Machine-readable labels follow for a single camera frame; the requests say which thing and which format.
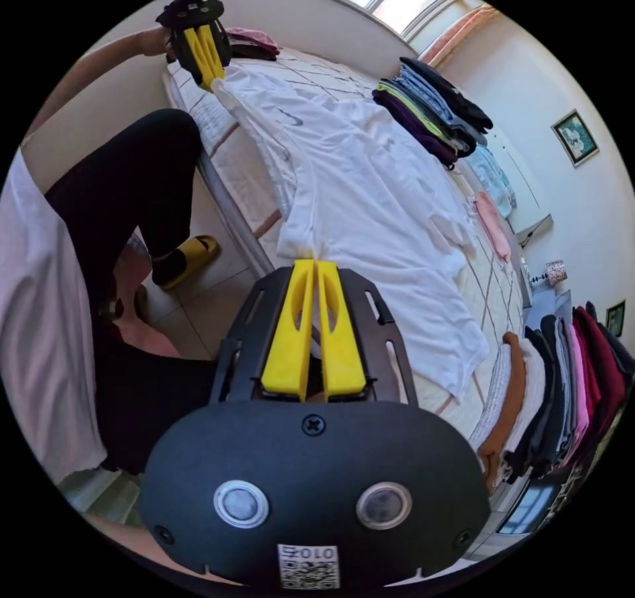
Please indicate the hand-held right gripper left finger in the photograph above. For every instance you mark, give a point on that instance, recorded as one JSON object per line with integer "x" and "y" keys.
{"x": 290, "y": 340}

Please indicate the large framed picture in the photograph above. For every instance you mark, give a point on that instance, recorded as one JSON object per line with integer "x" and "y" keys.
{"x": 575, "y": 137}

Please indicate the pile of clothes with maroon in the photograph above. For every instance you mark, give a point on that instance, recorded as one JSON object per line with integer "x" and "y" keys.
{"x": 560, "y": 389}

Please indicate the small framed picture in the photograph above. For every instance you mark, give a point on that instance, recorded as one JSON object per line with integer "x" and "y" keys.
{"x": 616, "y": 316}

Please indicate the person's right forearm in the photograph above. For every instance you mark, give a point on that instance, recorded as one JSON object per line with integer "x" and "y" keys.
{"x": 119, "y": 533}

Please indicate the bed with checked quilt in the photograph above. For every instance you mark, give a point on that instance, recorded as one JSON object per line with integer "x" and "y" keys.
{"x": 317, "y": 69}

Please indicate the pink curtain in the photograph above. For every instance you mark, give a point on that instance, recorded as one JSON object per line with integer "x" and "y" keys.
{"x": 459, "y": 32}

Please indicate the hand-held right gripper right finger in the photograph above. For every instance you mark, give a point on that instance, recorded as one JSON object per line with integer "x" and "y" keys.
{"x": 342, "y": 345}

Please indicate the pile of clothes with purple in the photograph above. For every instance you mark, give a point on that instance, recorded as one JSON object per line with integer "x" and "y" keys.
{"x": 431, "y": 112}

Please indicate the light blue folded garment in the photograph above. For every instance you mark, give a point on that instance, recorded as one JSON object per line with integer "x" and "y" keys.
{"x": 492, "y": 176}

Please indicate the person's left forearm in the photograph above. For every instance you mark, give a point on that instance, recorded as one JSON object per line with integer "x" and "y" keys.
{"x": 106, "y": 59}

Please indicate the white short sleeve shirt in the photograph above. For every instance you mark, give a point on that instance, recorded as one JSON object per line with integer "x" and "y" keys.
{"x": 357, "y": 186}

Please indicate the pink folded garment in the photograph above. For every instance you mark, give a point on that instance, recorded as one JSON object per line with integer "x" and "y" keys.
{"x": 493, "y": 228}

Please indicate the patterned table lamp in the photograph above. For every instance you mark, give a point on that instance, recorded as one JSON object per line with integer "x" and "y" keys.
{"x": 555, "y": 271}

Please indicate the person's body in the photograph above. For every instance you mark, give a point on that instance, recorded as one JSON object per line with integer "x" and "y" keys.
{"x": 44, "y": 310}

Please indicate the person's left hand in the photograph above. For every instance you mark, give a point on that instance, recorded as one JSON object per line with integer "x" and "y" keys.
{"x": 160, "y": 42}

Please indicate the small pink and dark pile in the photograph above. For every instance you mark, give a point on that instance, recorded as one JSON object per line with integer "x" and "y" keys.
{"x": 253, "y": 42}

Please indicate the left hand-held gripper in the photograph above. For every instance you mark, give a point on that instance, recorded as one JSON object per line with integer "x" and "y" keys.
{"x": 194, "y": 12}

